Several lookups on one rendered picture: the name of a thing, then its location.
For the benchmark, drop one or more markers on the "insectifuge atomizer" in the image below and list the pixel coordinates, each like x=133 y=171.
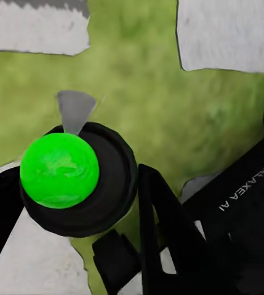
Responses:
x=82 y=177

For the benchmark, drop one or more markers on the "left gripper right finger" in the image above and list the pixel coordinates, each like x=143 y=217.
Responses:
x=199 y=272

